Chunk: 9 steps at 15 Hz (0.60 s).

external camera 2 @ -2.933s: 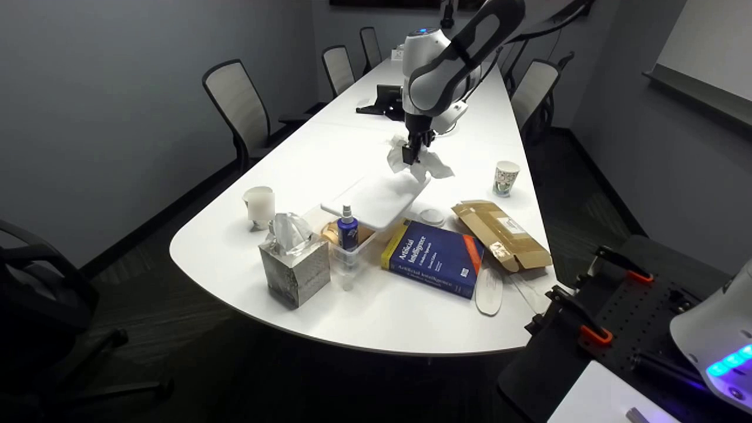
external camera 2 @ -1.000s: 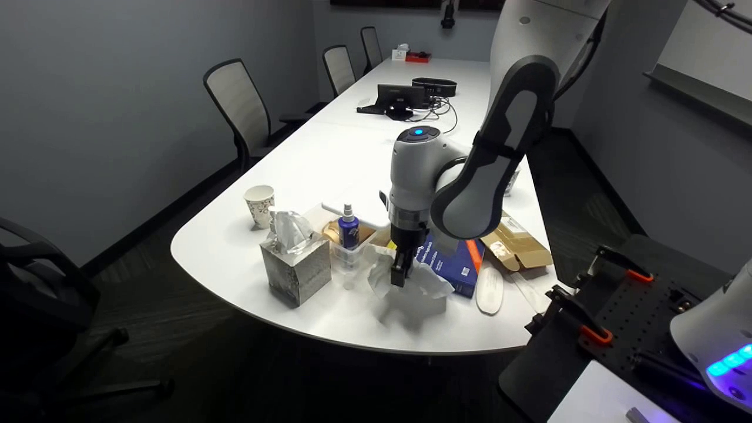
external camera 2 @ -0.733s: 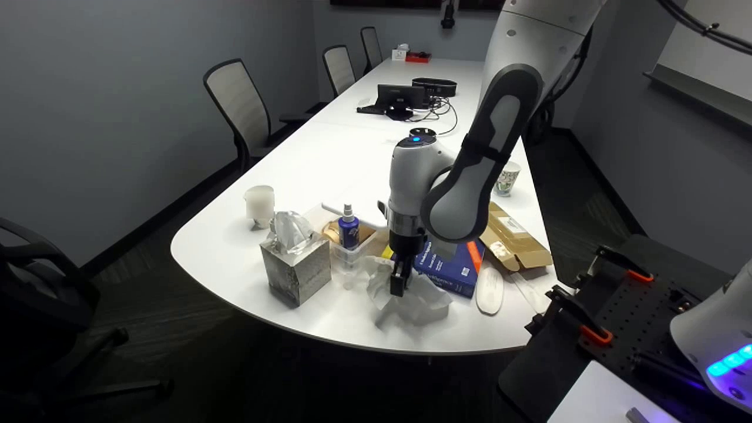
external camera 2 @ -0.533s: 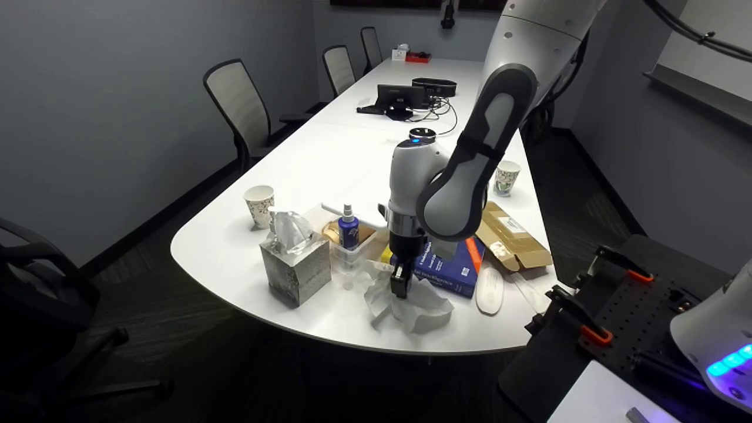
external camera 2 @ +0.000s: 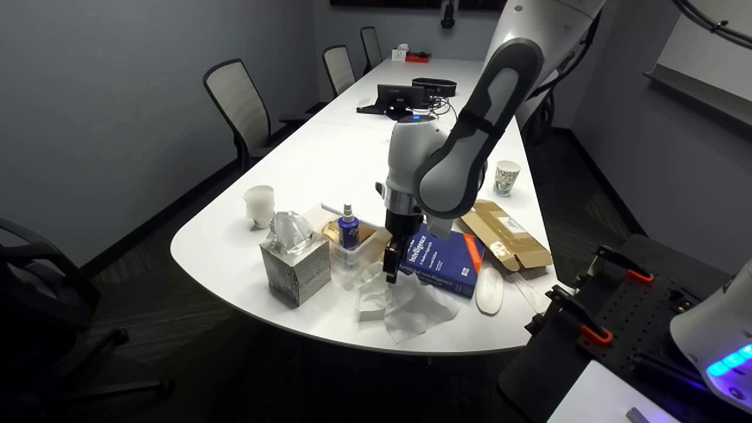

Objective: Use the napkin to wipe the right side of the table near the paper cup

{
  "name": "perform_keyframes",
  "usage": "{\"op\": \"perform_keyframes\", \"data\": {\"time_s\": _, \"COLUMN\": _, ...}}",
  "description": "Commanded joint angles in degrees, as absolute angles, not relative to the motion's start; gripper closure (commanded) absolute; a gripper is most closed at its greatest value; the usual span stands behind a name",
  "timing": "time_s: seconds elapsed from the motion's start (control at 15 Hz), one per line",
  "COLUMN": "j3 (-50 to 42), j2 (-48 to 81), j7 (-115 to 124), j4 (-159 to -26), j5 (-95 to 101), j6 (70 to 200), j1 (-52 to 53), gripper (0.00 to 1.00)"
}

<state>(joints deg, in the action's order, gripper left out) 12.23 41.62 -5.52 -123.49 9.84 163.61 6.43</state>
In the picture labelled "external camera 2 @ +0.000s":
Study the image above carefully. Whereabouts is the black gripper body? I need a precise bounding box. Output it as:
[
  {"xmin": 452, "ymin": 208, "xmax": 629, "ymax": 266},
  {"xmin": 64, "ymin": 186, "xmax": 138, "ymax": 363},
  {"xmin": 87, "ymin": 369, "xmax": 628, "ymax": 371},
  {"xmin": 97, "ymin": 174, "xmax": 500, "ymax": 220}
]
[{"xmin": 382, "ymin": 210, "xmax": 422, "ymax": 266}]

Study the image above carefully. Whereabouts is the white napkin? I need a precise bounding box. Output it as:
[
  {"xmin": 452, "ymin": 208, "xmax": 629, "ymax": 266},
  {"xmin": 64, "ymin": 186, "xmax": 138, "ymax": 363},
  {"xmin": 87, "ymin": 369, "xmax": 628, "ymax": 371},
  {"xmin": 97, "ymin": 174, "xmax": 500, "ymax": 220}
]
[{"xmin": 382, "ymin": 273, "xmax": 465, "ymax": 344}]

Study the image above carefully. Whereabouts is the clear plastic cup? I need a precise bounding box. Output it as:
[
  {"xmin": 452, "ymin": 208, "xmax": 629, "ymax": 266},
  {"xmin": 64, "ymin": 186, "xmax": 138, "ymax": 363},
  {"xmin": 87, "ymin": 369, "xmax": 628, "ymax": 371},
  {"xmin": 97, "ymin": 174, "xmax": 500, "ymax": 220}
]
[{"xmin": 358, "ymin": 281, "xmax": 390, "ymax": 324}]

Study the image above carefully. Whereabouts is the patterned paper cup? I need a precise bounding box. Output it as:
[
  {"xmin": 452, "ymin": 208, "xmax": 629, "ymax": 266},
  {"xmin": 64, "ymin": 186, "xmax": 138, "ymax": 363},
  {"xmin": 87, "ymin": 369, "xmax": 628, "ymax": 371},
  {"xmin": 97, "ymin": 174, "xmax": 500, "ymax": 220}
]
[{"xmin": 492, "ymin": 157, "xmax": 524, "ymax": 197}]

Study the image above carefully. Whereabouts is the plain paper cup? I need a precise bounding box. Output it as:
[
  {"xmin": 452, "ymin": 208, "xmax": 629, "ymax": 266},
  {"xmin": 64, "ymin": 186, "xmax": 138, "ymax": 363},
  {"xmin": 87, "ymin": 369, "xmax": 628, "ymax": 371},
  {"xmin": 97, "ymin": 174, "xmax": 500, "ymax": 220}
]
[{"xmin": 242, "ymin": 184, "xmax": 277, "ymax": 234}]

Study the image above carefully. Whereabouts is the translucent plastic bin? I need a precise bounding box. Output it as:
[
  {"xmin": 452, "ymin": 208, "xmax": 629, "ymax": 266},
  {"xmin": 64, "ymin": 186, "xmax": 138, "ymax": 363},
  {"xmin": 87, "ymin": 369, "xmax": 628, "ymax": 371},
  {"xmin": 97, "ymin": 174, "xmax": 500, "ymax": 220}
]
[{"xmin": 320, "ymin": 217, "xmax": 395, "ymax": 294}]

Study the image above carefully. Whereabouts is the blue book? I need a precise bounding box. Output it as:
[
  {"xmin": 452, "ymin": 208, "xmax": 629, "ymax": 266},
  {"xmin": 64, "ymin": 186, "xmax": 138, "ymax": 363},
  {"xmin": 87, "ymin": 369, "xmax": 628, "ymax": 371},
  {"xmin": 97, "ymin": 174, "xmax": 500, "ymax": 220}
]
[{"xmin": 398, "ymin": 223, "xmax": 487, "ymax": 302}]

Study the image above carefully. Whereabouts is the blue sanitizer bottle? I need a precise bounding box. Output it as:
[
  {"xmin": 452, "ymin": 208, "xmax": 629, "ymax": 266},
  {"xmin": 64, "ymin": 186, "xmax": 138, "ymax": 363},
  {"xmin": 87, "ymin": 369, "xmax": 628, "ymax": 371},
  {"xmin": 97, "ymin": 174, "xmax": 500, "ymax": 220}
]
[{"xmin": 336, "ymin": 203, "xmax": 362, "ymax": 253}]

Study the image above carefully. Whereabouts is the grey tissue box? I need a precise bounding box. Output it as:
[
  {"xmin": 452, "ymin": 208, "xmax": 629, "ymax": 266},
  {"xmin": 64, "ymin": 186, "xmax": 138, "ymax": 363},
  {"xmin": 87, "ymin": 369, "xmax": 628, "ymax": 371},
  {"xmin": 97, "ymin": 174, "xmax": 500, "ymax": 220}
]
[{"xmin": 258, "ymin": 210, "xmax": 334, "ymax": 310}]

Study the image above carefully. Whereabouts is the white oval plastic piece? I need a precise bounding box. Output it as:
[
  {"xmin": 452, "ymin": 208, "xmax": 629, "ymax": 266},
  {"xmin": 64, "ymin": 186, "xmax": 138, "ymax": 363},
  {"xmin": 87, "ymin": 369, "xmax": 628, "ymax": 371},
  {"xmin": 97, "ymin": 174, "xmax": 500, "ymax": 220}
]
[{"xmin": 473, "ymin": 263, "xmax": 508, "ymax": 317}]

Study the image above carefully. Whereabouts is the brown cardboard box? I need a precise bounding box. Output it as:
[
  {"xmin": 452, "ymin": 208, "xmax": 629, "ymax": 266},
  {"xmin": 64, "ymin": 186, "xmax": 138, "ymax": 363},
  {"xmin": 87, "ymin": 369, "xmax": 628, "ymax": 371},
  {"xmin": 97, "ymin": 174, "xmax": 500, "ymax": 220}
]
[{"xmin": 456, "ymin": 197, "xmax": 554, "ymax": 275}]

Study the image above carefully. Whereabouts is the black conference phone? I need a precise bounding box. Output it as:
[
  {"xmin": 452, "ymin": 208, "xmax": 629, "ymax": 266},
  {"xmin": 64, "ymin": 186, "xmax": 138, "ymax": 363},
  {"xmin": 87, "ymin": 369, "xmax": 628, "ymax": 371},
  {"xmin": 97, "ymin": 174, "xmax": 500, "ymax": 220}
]
[{"xmin": 355, "ymin": 81, "xmax": 433, "ymax": 122}]

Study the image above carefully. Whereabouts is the black adapter box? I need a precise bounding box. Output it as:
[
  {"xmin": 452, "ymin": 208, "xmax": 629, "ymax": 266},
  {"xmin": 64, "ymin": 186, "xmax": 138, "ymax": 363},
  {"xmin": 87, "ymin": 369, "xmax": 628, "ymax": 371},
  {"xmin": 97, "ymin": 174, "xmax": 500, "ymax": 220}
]
[{"xmin": 408, "ymin": 76, "xmax": 459, "ymax": 101}]

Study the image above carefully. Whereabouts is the grey mesh office chair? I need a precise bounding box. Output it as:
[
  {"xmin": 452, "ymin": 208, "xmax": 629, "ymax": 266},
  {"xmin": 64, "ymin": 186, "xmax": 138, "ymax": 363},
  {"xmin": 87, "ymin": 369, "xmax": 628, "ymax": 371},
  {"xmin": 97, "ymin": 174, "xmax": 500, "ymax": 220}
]
[
  {"xmin": 202, "ymin": 56, "xmax": 277, "ymax": 173},
  {"xmin": 358, "ymin": 25, "xmax": 386, "ymax": 72},
  {"xmin": 321, "ymin": 42, "xmax": 360, "ymax": 99}
]

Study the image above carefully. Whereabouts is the black clamp orange tip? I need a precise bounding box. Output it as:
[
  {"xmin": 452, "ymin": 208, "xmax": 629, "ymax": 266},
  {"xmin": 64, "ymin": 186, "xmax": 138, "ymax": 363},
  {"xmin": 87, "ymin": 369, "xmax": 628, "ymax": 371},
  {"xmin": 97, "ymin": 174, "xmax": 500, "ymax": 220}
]
[
  {"xmin": 584, "ymin": 243, "xmax": 658, "ymax": 289},
  {"xmin": 524, "ymin": 282, "xmax": 617, "ymax": 350}
]

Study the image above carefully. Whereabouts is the white sheet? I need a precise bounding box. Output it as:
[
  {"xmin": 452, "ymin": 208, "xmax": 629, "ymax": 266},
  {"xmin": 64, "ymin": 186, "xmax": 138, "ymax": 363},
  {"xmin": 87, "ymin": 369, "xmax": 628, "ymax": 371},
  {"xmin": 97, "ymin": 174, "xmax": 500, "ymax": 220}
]
[{"xmin": 547, "ymin": 361, "xmax": 684, "ymax": 423}]

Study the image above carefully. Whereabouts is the black perforated mounting board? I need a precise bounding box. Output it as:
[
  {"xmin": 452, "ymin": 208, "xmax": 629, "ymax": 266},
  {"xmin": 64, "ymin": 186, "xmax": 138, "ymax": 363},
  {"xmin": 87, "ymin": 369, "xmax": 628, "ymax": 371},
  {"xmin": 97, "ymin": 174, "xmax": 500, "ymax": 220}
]
[{"xmin": 496, "ymin": 234, "xmax": 752, "ymax": 423}]

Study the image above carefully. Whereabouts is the black mesh office chair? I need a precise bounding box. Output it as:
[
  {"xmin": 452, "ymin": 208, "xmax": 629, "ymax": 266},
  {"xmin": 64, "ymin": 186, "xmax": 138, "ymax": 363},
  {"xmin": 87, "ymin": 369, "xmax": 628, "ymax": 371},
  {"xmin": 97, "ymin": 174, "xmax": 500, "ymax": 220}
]
[{"xmin": 0, "ymin": 217, "xmax": 173, "ymax": 419}]

